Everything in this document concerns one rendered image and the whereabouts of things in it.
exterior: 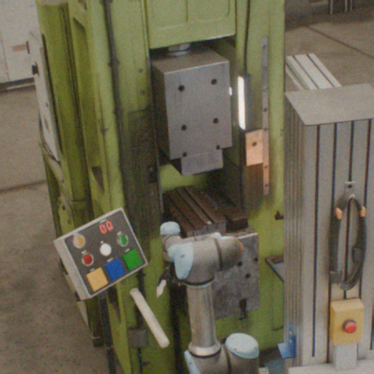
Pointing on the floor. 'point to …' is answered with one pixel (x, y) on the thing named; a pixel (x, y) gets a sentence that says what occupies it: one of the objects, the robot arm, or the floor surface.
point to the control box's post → (107, 331)
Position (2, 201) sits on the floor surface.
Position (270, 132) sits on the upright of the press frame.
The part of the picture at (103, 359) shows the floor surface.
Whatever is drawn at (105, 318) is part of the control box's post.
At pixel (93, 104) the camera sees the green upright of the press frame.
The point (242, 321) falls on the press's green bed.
